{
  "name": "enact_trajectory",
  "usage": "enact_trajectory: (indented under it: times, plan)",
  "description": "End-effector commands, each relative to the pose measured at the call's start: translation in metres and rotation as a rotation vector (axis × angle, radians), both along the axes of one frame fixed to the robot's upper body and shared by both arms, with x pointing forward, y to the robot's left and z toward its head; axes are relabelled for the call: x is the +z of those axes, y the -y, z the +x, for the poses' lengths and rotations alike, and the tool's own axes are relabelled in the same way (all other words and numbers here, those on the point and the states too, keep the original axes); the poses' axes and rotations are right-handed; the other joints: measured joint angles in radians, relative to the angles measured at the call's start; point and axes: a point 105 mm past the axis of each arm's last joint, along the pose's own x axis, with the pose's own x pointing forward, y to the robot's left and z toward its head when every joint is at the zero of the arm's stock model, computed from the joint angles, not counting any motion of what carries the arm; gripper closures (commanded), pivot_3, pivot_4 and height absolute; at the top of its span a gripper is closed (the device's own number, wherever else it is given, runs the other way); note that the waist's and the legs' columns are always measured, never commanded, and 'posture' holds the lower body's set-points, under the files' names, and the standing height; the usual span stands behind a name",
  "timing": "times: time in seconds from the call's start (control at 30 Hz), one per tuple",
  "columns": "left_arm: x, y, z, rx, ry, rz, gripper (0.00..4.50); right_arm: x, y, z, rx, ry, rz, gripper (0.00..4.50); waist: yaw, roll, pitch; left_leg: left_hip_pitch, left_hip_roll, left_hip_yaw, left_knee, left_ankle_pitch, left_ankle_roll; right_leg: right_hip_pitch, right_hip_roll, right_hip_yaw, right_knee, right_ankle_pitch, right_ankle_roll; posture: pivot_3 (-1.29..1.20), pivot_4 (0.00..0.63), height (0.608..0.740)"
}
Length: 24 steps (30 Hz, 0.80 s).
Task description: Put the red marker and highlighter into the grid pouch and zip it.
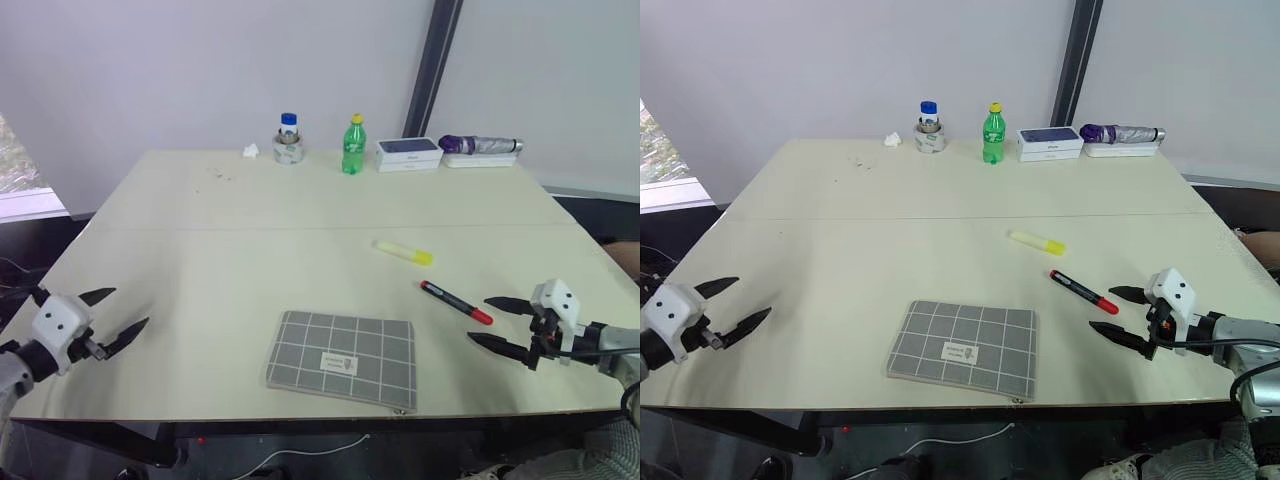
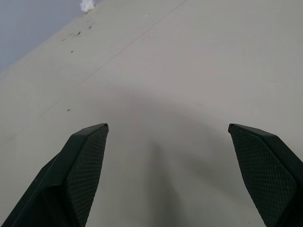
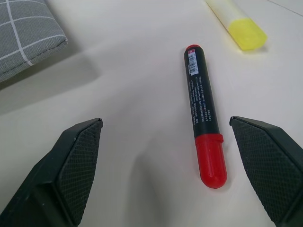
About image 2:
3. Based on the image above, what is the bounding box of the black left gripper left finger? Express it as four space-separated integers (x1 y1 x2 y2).
0 122 109 227

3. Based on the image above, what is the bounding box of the white crumpled paper scrap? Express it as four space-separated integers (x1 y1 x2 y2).
80 0 96 13

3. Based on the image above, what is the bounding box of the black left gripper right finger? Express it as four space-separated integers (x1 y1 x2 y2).
227 123 303 227

